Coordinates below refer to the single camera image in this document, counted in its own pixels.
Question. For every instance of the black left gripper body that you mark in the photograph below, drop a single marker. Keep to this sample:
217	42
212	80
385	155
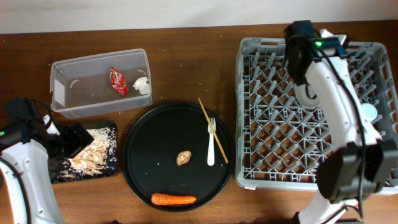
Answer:
68	145

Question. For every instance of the rice and food scraps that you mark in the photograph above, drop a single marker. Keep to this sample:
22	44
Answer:
93	152

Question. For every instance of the red snack wrapper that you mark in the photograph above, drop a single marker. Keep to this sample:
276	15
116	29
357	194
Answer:
118	82

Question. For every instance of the white tissue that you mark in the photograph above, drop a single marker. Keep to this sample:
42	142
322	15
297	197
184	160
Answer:
142	85

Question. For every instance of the orange carrot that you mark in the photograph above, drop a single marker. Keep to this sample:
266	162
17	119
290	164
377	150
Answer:
166	199

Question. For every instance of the brown ginger piece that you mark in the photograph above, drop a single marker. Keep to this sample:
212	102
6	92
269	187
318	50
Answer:
183	157

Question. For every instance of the wooden chopstick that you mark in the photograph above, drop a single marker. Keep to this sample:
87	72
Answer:
212	123

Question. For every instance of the white plastic fork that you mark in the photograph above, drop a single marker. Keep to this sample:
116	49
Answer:
211	148

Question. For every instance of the blue cup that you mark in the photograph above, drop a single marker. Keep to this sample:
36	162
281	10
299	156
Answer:
370	112

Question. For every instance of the white plate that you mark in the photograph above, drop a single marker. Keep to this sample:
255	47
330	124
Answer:
306	96

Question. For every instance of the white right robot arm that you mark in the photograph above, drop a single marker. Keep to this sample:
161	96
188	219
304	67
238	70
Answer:
361	159

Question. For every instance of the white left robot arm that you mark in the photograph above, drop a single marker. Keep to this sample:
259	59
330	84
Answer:
31	145

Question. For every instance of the grey dishwasher rack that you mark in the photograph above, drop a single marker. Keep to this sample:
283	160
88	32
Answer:
280	143

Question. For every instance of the black rectangular tray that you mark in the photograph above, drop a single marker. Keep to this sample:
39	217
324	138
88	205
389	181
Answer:
105	174

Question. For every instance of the clear plastic bin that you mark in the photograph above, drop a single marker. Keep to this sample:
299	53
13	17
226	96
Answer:
81	87

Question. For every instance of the round black tray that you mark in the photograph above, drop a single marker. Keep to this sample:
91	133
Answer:
151	148

